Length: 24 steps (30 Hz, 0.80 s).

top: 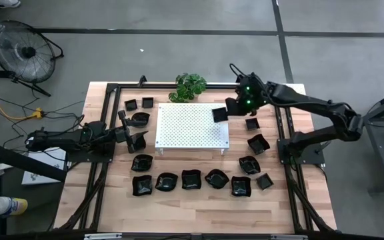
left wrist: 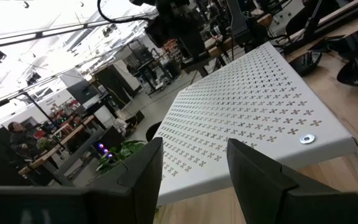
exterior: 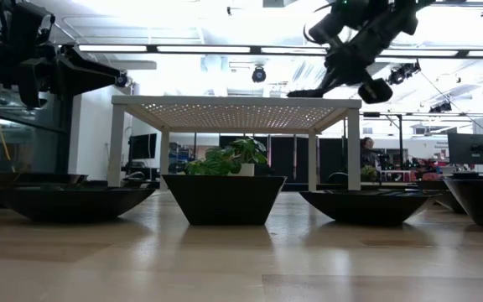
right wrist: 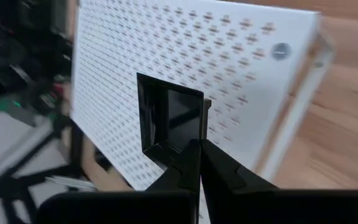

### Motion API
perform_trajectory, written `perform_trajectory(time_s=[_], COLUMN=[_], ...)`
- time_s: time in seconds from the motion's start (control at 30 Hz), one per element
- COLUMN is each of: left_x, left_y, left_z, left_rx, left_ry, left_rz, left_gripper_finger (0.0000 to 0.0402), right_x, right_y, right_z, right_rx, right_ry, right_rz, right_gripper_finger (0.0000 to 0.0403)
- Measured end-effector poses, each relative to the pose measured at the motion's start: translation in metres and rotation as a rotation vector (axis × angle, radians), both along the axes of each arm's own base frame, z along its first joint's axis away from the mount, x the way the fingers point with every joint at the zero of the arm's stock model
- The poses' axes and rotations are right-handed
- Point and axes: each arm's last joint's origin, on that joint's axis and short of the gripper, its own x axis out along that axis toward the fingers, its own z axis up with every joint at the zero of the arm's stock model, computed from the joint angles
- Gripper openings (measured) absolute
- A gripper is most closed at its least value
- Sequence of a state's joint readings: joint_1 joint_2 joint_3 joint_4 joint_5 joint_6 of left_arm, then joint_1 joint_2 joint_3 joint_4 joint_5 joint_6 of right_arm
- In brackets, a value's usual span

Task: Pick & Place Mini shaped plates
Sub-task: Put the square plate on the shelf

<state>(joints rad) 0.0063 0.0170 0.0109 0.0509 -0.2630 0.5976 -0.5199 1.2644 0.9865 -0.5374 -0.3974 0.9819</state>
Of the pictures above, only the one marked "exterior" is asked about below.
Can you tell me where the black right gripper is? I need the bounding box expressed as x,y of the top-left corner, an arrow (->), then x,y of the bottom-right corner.
307,11 -> 394,105

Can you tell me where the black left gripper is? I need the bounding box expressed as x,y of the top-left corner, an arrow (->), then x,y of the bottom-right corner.
10,2 -> 122,108

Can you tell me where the small black square dish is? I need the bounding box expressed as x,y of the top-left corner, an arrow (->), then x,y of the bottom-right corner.
287,88 -> 325,99

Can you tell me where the black ceiling spotlight cluster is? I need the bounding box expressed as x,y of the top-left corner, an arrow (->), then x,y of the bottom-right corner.
428,100 -> 453,114
386,60 -> 422,86

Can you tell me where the person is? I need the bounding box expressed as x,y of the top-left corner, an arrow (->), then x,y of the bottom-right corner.
359,136 -> 380,169

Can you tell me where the black partition screen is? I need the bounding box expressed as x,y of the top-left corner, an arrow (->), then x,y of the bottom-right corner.
219,134 -> 345,185

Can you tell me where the black computer monitor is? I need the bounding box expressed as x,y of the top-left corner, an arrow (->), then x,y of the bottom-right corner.
128,133 -> 158,160
447,133 -> 483,166

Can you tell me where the black stand pole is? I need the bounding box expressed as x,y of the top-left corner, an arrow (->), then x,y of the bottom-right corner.
362,111 -> 404,169

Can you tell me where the white perforated metal shelf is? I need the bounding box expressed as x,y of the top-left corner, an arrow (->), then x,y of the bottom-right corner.
106,95 -> 363,192

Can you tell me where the small green potted plant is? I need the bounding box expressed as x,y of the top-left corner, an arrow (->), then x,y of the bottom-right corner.
361,164 -> 379,182

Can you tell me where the black pot lower left table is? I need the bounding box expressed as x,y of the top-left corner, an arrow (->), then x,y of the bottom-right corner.
13,172 -> 89,189

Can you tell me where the green plant in white pot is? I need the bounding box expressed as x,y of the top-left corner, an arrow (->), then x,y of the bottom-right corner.
184,136 -> 268,177

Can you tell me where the black overhead light rail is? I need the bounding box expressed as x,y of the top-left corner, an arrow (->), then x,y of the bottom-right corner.
52,43 -> 483,60

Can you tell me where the black aluminium table frame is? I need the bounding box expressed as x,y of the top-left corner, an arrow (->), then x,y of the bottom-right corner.
86,179 -> 448,193

